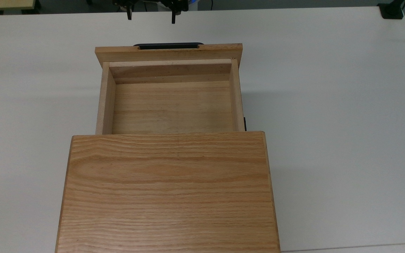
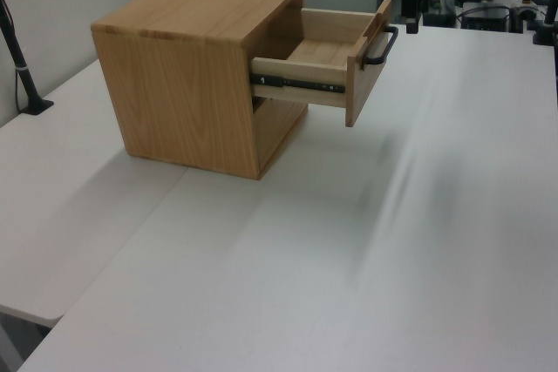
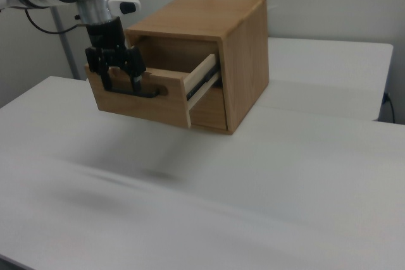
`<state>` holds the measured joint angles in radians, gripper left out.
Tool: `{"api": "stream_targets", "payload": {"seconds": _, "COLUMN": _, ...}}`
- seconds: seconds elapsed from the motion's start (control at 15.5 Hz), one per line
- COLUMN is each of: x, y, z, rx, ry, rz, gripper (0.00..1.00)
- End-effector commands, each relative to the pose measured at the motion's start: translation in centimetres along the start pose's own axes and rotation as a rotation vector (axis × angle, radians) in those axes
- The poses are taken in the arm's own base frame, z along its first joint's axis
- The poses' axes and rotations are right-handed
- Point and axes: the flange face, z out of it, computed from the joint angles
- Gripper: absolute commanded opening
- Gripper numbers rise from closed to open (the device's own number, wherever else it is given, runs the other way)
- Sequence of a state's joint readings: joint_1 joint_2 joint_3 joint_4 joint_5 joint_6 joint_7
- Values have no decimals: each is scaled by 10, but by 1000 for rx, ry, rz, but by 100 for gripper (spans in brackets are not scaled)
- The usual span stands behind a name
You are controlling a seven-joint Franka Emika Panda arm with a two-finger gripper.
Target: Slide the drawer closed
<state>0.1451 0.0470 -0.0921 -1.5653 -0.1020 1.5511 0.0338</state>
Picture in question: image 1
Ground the light wooden side table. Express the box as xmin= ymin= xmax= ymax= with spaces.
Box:
xmin=0 ymin=0 xmax=36 ymax=11

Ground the black pole with table clamp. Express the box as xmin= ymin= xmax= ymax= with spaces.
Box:
xmin=377 ymin=0 xmax=405 ymax=20

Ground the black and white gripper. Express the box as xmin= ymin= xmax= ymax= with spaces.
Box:
xmin=112 ymin=0 xmax=189 ymax=25

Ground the black bar drawer handle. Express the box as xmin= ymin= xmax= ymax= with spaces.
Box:
xmin=133 ymin=43 xmax=205 ymax=50

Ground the wooden drawer cabinet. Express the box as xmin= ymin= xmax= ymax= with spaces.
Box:
xmin=55 ymin=131 xmax=281 ymax=253

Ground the wooden drawer with bar handle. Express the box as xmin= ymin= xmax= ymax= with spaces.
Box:
xmin=95 ymin=43 xmax=247 ymax=136

